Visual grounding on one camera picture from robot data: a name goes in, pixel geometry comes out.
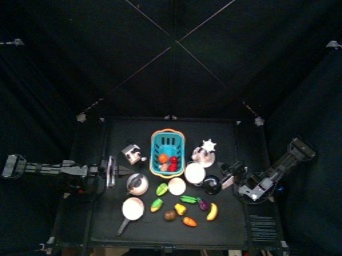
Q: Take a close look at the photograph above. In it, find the white frying pan grey handle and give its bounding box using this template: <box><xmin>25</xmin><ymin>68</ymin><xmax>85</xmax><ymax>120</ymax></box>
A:
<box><xmin>117</xmin><ymin>196</ymin><xmax>146</xmax><ymax>237</ymax></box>

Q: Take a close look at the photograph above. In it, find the black toy pot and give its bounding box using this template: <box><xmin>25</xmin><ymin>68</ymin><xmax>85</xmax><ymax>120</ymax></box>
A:
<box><xmin>201</xmin><ymin>174</ymin><xmax>224</xmax><ymax>196</ymax></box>

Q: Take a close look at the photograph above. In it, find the white knife block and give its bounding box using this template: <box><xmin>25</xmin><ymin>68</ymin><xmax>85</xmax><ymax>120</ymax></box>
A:
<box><xmin>121</xmin><ymin>143</ymin><xmax>149</xmax><ymax>166</ymax></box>

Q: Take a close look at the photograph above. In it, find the orange toy carrot green top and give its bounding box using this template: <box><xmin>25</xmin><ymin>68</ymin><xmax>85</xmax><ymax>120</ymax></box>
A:
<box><xmin>182</xmin><ymin>216</ymin><xmax>200</xmax><ymax>228</ymax></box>

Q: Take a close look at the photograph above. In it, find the yellow toy banana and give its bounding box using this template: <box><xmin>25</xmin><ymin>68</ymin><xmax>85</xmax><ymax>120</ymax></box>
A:
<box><xmin>206</xmin><ymin>202</ymin><xmax>221</xmax><ymax>222</ymax></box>

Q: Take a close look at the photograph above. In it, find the thin diagonal brace wire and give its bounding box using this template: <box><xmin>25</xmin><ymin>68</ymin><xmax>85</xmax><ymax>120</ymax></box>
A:
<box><xmin>79</xmin><ymin>0</ymin><xmax>237</xmax><ymax>116</ymax></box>
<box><xmin>123</xmin><ymin>0</ymin><xmax>261</xmax><ymax>118</ymax></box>

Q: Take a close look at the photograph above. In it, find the green vegetable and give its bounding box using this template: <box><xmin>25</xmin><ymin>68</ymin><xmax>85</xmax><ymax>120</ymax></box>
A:
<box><xmin>155</xmin><ymin>182</ymin><xmax>170</xmax><ymax>197</ymax></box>

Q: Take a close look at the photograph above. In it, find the white round plate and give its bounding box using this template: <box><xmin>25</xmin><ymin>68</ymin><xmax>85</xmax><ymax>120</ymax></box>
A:
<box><xmin>184</xmin><ymin>162</ymin><xmax>208</xmax><ymax>185</ymax></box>

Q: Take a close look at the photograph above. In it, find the teal basket orange rim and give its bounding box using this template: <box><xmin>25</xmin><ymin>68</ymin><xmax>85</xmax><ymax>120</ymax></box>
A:
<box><xmin>149</xmin><ymin>128</ymin><xmax>188</xmax><ymax>179</ymax></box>

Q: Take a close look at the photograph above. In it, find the yellow toy corn green husk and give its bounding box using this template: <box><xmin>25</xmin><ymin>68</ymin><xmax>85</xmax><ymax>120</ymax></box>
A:
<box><xmin>150</xmin><ymin>197</ymin><xmax>165</xmax><ymax>213</ymax></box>

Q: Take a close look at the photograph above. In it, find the brown toy kiwi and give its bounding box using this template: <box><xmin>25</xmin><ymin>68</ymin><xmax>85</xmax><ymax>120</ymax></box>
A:
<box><xmin>163</xmin><ymin>210</ymin><xmax>178</xmax><ymax>222</ymax></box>

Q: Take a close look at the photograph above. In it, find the yellow toy bell pepper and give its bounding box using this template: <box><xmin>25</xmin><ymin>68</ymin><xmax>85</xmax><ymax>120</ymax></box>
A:
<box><xmin>174</xmin><ymin>203</ymin><xmax>189</xmax><ymax>216</ymax></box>

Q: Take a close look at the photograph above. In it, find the white egg-shaped object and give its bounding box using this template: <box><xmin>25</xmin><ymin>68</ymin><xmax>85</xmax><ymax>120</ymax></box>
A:
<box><xmin>167</xmin><ymin>177</ymin><xmax>188</xmax><ymax>196</ymax></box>

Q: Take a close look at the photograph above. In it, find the green toy pea pod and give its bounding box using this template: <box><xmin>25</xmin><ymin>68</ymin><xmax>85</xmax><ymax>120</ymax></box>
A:
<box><xmin>180</xmin><ymin>195</ymin><xmax>200</xmax><ymax>205</ymax></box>

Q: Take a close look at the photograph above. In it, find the purple toy eggplant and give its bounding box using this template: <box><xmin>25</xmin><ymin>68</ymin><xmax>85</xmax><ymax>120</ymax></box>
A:
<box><xmin>197</xmin><ymin>197</ymin><xmax>212</xmax><ymax>212</ymax></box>

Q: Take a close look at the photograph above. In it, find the white star shaped toy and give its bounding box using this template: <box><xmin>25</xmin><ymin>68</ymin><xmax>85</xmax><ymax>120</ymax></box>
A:
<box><xmin>201</xmin><ymin>138</ymin><xmax>218</xmax><ymax>153</ymax></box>

